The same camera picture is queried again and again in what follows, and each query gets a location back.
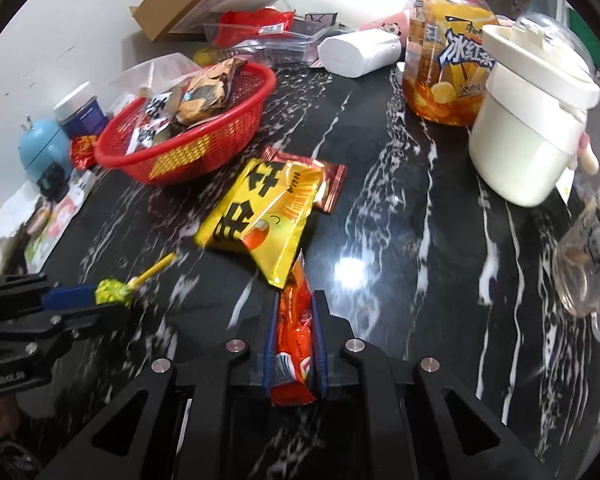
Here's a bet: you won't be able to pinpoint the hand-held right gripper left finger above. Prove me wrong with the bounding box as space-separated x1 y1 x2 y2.
35 290 281 480

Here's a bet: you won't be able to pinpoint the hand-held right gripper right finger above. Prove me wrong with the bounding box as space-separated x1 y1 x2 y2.
312 290 556 480

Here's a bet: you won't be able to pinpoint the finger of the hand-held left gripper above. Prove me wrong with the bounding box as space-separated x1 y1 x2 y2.
0 302 133 361
0 272 101 328

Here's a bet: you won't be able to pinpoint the red orange snack packet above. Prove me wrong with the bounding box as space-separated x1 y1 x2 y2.
267 252 317 407

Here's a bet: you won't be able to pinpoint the yellow green lollipop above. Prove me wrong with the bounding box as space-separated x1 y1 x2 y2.
94 252 177 308

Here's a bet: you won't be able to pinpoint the yellow snack packet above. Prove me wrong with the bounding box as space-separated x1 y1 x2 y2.
194 158 326 289

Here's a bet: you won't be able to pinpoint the red plastic basket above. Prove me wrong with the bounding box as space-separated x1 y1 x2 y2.
94 61 277 186

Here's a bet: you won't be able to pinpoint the tan snack packet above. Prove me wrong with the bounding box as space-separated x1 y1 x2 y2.
187 57 248 106

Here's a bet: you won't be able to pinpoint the pink white flat packet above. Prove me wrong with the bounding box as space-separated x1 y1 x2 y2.
24 170 98 273

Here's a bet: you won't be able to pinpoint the white crumpled tissue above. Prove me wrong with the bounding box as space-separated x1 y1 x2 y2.
0 182 41 241

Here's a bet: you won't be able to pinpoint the red candy wrappers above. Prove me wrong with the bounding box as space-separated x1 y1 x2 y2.
70 135 101 170

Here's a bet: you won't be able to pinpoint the light blue round gadget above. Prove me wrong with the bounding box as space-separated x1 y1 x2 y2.
19 116 76 203

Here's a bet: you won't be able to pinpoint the brown foil snack packet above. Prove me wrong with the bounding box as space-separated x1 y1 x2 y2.
261 146 348 215

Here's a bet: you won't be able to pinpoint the blue jar white lid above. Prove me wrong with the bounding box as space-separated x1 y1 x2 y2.
54 81 108 138

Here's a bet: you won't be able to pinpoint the glass mug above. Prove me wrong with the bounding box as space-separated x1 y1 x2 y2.
551 160 600 346

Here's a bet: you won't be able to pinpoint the printed paper card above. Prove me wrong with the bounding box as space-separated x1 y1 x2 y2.
555 167 581 206

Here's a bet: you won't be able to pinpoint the white ceramic jar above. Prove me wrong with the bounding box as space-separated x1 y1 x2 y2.
468 24 600 208

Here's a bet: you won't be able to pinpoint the white tissue roll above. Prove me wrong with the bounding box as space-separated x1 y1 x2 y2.
317 28 402 78

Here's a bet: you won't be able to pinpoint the clear plastic container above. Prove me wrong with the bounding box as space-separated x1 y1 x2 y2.
202 20 331 66

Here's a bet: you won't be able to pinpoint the iced tea bottle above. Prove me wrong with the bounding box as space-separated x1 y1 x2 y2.
401 0 501 127

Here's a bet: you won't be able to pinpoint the pink panda cup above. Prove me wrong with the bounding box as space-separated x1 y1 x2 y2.
357 10 411 41

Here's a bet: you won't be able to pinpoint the glass dome lid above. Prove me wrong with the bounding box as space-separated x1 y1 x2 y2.
512 11 596 78

